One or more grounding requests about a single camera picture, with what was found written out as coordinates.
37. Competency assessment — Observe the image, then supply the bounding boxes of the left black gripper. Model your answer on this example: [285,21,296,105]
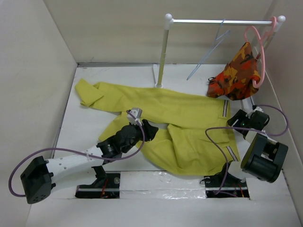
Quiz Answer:
[121,119,157,154]

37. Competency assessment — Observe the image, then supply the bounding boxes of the yellow trousers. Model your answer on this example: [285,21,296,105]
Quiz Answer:
[75,79,240,176]

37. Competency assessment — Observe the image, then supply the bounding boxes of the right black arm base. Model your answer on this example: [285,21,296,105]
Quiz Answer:
[200,164,250,198]

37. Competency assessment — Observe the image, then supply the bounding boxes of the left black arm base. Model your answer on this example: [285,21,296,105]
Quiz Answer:
[75,166,121,199]

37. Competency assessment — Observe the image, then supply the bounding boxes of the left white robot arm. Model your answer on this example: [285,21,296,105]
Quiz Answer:
[20,119,159,204]

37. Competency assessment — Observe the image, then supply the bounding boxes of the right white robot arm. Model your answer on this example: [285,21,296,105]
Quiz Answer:
[219,108,288,186]

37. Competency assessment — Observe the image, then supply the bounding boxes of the pink plastic hanger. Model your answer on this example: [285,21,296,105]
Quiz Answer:
[244,17,278,88]

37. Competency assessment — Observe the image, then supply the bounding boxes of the orange camouflage shorts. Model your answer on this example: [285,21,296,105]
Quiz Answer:
[207,42,261,100]

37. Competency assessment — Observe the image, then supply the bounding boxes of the white clothes rack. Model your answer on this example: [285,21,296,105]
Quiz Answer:
[154,13,286,88]

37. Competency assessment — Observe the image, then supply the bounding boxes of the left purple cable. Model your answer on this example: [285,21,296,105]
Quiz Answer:
[8,110,145,197]

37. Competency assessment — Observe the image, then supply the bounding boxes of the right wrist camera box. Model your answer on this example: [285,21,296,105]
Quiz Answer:
[251,105,263,113]

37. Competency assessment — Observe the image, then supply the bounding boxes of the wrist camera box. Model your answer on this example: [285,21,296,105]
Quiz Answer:
[251,105,263,113]
[126,108,143,126]

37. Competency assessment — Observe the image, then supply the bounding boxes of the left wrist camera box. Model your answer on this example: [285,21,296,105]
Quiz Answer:
[126,108,143,126]

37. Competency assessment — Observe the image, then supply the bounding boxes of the light blue wire hanger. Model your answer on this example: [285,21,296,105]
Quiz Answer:
[186,19,231,81]

